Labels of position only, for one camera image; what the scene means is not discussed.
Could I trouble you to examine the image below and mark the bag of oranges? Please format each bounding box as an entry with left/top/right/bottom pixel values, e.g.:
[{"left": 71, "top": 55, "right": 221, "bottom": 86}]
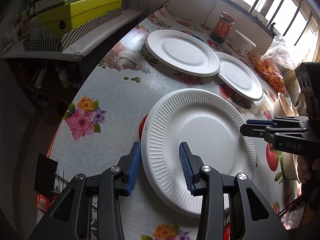
[{"left": 249, "top": 35, "right": 296, "bottom": 96}]

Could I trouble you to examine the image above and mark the grey side shelf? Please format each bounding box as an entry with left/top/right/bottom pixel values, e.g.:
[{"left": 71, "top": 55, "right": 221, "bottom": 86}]
[{"left": 1, "top": 9, "right": 143, "bottom": 62}]

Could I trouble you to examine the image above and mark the white plastic tub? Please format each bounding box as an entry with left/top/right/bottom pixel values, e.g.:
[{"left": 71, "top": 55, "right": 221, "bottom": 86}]
[{"left": 231, "top": 30, "right": 256, "bottom": 56}]

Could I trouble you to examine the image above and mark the white foam plate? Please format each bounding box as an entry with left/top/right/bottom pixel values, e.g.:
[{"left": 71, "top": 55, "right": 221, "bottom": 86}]
[
  {"left": 142, "top": 88, "right": 256, "bottom": 217},
  {"left": 216, "top": 52, "right": 263, "bottom": 101},
  {"left": 145, "top": 29, "right": 220, "bottom": 77}
]

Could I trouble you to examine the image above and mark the right hand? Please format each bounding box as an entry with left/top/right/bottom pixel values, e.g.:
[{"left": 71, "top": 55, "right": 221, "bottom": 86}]
[{"left": 297, "top": 156, "right": 320, "bottom": 184}]

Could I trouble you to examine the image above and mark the striped black white tray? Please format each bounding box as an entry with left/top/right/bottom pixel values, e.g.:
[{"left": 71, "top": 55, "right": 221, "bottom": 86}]
[{"left": 22, "top": 8, "right": 122, "bottom": 52}]

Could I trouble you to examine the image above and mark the black binder clip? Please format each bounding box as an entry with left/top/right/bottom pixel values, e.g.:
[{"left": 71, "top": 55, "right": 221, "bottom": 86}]
[{"left": 34, "top": 154, "right": 58, "bottom": 198}]

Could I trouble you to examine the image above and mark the yellow-green box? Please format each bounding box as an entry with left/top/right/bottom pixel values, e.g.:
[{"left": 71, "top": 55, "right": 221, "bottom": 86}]
[{"left": 37, "top": 0, "right": 123, "bottom": 38}]

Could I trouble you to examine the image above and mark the floral plastic tablecloth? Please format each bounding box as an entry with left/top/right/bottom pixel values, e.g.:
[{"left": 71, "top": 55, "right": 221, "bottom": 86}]
[{"left": 47, "top": 9, "right": 304, "bottom": 239}]

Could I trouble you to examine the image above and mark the window with bars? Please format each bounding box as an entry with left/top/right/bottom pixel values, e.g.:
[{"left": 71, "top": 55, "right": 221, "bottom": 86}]
[{"left": 229, "top": 0, "right": 319, "bottom": 63}]

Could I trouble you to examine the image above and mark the chili sauce jar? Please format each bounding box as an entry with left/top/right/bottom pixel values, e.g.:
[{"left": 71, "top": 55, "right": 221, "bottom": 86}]
[{"left": 210, "top": 12, "right": 236, "bottom": 44}]

